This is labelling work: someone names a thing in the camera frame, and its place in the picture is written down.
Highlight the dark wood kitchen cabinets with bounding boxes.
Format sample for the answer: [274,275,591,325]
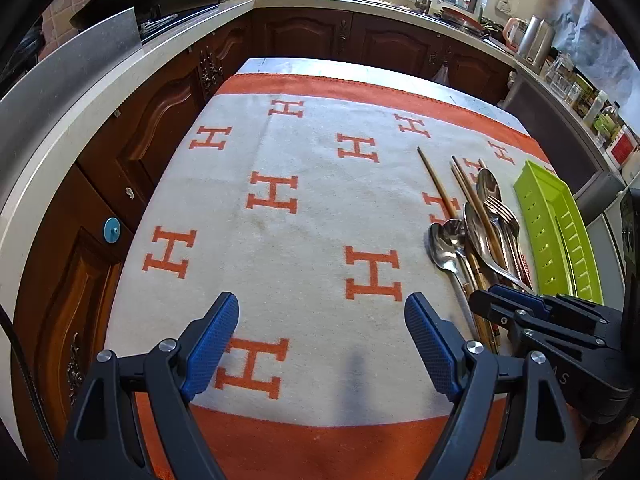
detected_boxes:
[6,10,531,478]

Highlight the lime green utensil tray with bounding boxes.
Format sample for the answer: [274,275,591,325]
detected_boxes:
[514,160,603,304]

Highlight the large steel spoon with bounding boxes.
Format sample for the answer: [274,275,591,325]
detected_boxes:
[463,203,534,294]

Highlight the steel fork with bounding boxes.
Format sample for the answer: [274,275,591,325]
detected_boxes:
[485,196,533,288]

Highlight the small steel spoon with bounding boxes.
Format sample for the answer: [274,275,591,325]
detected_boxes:
[426,223,480,336]

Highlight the blue round cabinet knob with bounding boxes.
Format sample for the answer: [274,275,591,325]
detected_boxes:
[103,217,122,244]

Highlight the white countertop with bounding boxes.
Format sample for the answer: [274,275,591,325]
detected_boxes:
[1,0,518,234]

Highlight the white orange H-pattern cloth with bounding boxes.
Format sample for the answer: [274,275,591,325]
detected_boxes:
[105,73,546,479]

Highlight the steel electric kettle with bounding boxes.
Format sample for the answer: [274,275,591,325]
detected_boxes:
[515,15,555,74]

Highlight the red pan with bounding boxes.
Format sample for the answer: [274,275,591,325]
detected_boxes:
[440,6,486,36]

